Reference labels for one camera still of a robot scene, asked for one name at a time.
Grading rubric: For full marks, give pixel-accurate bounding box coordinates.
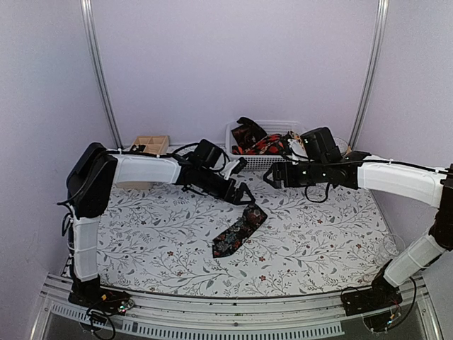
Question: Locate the wooden compartment box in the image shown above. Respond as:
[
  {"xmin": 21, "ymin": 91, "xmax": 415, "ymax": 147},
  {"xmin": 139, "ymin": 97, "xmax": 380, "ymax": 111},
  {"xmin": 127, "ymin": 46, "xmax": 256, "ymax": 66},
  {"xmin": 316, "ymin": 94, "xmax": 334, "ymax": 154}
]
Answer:
[{"xmin": 116, "ymin": 135, "xmax": 169, "ymax": 190}]

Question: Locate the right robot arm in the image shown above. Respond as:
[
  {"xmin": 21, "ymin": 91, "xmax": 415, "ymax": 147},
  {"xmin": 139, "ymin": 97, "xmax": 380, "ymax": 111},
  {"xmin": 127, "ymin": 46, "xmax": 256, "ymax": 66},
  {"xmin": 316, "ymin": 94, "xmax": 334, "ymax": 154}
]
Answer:
[{"xmin": 263, "ymin": 127, "xmax": 452, "ymax": 309}]

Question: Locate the dark floral tie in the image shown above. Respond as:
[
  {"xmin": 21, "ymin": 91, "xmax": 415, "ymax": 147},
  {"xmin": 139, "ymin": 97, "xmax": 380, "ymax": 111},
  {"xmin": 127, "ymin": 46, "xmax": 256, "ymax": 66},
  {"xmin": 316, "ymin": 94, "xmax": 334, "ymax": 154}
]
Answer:
[{"xmin": 212, "ymin": 203, "xmax": 268, "ymax": 258}]

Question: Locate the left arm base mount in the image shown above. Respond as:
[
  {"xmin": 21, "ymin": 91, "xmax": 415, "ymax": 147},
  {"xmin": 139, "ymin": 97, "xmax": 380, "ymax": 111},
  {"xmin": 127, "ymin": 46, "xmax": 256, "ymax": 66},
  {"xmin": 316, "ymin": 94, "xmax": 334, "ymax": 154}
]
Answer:
[{"xmin": 68, "ymin": 277, "xmax": 134, "ymax": 315}]

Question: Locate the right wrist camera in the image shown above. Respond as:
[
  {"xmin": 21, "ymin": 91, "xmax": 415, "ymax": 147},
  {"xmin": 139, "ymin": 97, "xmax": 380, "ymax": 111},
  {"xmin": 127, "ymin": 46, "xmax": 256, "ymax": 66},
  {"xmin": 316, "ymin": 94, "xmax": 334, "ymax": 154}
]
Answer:
[{"xmin": 282, "ymin": 138, "xmax": 309, "ymax": 163}]

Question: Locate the right aluminium frame post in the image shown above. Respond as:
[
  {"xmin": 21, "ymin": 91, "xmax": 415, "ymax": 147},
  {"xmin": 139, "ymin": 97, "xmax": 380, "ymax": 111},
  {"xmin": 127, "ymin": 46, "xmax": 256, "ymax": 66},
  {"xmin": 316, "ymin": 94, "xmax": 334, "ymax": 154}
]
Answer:
[{"xmin": 349, "ymin": 0, "xmax": 389, "ymax": 149}]

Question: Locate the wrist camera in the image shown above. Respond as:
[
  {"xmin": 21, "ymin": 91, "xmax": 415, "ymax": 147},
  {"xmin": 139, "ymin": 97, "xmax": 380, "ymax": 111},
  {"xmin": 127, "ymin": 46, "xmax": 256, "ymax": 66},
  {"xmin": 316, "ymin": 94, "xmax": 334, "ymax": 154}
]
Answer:
[
  {"xmin": 282, "ymin": 138, "xmax": 309, "ymax": 163},
  {"xmin": 221, "ymin": 157, "xmax": 247, "ymax": 180}
]

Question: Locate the dark patterned tie in basket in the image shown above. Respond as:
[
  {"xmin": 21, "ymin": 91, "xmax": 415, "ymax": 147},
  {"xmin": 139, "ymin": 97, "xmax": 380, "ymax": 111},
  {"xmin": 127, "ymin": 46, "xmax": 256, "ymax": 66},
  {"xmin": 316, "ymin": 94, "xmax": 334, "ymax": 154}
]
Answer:
[{"xmin": 231, "ymin": 117, "xmax": 268, "ymax": 149}]

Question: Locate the left aluminium frame post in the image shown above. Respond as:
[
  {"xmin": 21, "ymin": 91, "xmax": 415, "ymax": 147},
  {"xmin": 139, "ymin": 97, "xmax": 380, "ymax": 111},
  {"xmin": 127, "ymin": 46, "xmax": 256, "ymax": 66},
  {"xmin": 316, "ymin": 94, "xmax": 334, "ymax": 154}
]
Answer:
[{"xmin": 80, "ymin": 0, "xmax": 124, "ymax": 149}]

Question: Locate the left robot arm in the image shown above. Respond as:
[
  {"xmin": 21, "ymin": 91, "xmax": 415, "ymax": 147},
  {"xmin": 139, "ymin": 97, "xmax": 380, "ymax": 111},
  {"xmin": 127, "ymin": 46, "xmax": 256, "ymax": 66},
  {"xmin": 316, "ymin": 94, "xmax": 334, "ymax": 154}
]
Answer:
[{"xmin": 58, "ymin": 139, "xmax": 255, "ymax": 307}]

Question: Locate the white plastic basket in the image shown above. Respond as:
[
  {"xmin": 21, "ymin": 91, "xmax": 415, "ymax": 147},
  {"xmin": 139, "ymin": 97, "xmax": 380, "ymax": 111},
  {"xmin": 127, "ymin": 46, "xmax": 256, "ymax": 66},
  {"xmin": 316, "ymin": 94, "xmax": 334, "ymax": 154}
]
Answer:
[{"xmin": 225, "ymin": 120, "xmax": 306, "ymax": 171}]

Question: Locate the red black tie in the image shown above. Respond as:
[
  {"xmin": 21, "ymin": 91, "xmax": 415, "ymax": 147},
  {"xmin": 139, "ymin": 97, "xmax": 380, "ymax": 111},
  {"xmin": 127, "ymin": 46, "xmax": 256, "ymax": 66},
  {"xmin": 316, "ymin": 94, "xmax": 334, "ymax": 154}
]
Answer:
[{"xmin": 231, "ymin": 134, "xmax": 284, "ymax": 156}]

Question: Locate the front aluminium rail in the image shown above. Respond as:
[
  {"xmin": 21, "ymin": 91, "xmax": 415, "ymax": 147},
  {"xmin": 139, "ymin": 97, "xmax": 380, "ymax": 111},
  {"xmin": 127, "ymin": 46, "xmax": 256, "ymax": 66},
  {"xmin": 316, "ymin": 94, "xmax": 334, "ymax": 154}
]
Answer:
[{"xmin": 30, "ymin": 275, "xmax": 447, "ymax": 339}]

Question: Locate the yellow spotted tie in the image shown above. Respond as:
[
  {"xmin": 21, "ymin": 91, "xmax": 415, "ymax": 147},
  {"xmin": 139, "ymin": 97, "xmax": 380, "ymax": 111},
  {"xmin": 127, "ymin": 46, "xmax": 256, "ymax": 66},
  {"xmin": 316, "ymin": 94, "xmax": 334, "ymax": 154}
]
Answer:
[{"xmin": 285, "ymin": 131, "xmax": 302, "ymax": 142}]

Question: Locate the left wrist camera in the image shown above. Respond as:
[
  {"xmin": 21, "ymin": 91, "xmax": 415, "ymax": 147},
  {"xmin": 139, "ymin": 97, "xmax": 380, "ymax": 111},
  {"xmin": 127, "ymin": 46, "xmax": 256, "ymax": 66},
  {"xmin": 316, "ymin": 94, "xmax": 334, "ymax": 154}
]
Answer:
[{"xmin": 221, "ymin": 157, "xmax": 247, "ymax": 180}]

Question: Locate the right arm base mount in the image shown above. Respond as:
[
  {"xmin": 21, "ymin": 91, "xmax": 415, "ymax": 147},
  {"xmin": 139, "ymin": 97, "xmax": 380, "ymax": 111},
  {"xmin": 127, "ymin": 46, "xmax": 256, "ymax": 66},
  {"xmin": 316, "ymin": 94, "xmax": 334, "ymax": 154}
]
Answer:
[{"xmin": 340, "ymin": 277, "xmax": 403, "ymax": 316}]

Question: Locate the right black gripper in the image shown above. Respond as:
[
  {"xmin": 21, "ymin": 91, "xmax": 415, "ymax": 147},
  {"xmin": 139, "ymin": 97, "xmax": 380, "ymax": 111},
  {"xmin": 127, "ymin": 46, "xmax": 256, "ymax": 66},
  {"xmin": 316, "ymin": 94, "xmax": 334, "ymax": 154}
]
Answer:
[{"xmin": 263, "ymin": 159, "xmax": 329, "ymax": 188}]

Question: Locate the aluminium frame post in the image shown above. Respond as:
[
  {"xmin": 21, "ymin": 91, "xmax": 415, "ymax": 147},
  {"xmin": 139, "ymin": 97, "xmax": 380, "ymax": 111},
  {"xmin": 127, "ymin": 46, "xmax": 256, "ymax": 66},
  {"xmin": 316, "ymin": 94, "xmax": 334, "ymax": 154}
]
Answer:
[
  {"xmin": 349, "ymin": 0, "xmax": 389, "ymax": 149},
  {"xmin": 80, "ymin": 0, "xmax": 124, "ymax": 149}
]

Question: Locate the ceramic bowl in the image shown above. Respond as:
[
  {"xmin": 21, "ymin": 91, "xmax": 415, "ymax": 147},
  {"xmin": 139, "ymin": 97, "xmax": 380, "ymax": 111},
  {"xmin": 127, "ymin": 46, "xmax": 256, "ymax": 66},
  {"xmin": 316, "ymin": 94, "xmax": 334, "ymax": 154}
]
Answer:
[{"xmin": 333, "ymin": 137, "xmax": 349, "ymax": 155}]

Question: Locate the floral tablecloth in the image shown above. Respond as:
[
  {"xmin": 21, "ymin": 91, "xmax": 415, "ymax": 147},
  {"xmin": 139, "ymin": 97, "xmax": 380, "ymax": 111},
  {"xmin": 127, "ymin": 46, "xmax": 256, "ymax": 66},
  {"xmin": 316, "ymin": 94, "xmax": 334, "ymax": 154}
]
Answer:
[{"xmin": 97, "ymin": 171, "xmax": 388, "ymax": 298}]

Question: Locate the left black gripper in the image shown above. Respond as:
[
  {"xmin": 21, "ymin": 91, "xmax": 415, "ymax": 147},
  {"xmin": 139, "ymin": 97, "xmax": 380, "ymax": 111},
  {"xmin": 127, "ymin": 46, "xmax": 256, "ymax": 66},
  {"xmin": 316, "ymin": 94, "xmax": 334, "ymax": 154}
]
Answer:
[{"xmin": 198, "ymin": 168, "xmax": 257, "ymax": 206}]

